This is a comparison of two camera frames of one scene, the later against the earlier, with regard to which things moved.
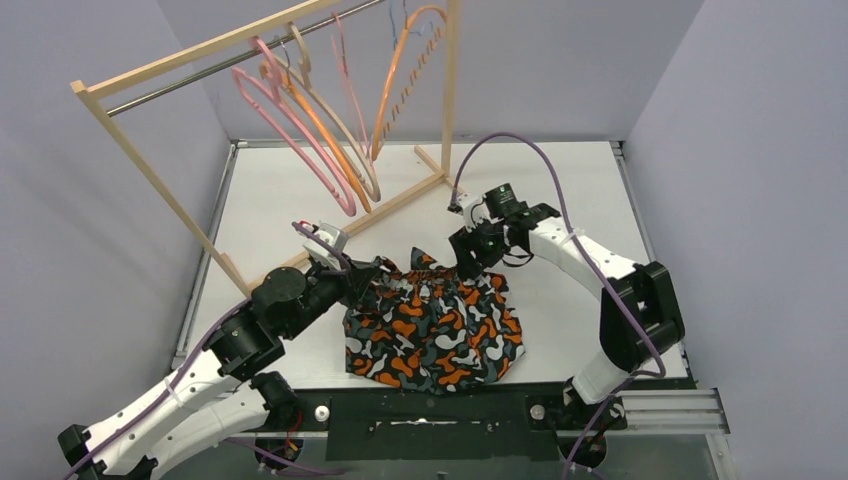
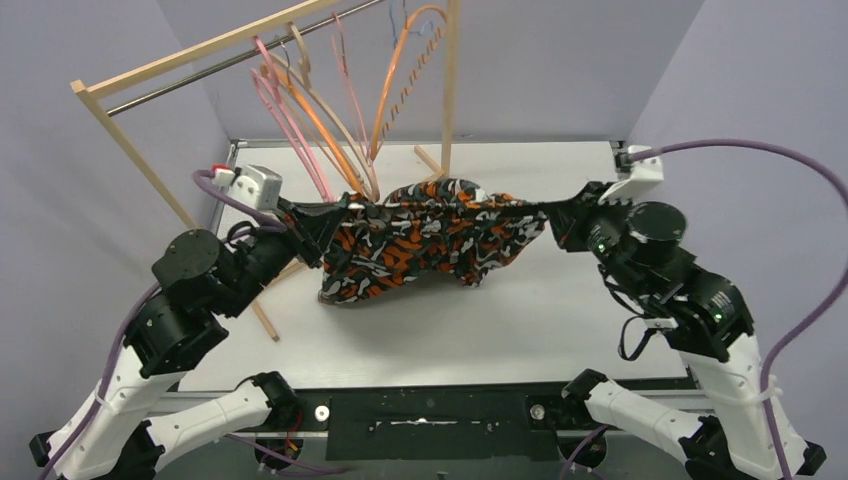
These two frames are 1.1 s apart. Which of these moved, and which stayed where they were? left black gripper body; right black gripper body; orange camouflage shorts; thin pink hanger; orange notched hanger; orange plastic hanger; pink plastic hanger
Moved: left black gripper body; right black gripper body; pink plastic hanger; orange camouflage shorts
Stayed: thin pink hanger; orange notched hanger; orange plastic hanger
